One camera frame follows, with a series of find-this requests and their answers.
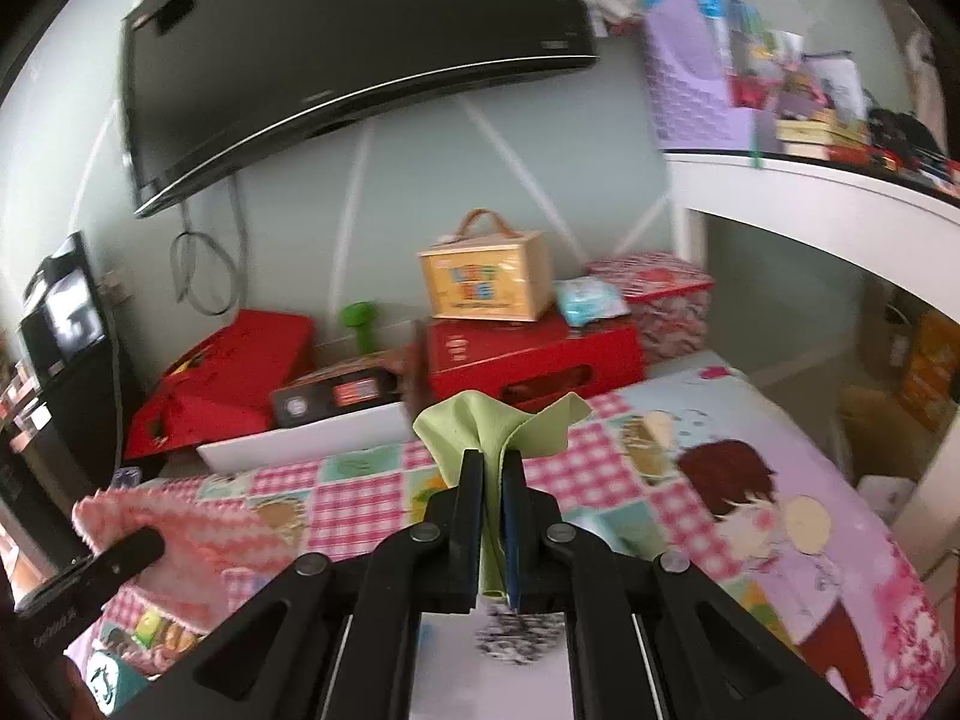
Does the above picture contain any pink white fluffy cloth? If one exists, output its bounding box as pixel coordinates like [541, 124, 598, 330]
[71, 488, 296, 634]

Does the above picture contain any leopard print scrunchie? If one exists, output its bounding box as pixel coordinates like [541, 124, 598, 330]
[475, 605, 566, 665]

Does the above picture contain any green soft cloth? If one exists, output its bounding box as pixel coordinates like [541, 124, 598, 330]
[413, 390, 592, 596]

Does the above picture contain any teal shallow box tray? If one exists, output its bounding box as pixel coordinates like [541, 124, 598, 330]
[409, 608, 573, 720]

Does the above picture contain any checkered picture tablecloth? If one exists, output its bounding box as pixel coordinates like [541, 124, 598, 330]
[71, 364, 953, 718]

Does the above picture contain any white foam board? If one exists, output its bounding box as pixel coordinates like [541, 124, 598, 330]
[199, 401, 413, 475]

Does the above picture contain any large red gift box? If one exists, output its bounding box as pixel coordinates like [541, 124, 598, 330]
[124, 309, 314, 463]

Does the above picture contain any black flat box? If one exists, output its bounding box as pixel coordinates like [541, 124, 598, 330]
[270, 353, 404, 427]

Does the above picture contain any black monitor screen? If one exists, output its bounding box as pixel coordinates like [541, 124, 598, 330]
[18, 232, 107, 383]

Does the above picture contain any red patterned tin box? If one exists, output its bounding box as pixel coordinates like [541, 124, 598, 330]
[587, 252, 715, 364]

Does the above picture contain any blue wet wipes pack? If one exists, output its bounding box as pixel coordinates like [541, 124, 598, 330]
[555, 277, 630, 328]

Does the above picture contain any white shelf desk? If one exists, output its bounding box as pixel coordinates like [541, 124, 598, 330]
[662, 148, 960, 602]

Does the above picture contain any purple perforated organizer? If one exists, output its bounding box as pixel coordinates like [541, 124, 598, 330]
[641, 0, 779, 153]

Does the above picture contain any red carton with handle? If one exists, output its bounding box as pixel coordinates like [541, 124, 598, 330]
[427, 309, 646, 411]

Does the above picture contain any black wall cable loop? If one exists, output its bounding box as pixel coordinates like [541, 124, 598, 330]
[167, 170, 249, 319]

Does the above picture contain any yellow handled gift box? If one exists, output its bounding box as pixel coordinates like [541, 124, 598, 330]
[418, 208, 555, 322]

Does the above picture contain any wall mounted television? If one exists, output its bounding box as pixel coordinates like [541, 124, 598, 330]
[119, 0, 597, 218]

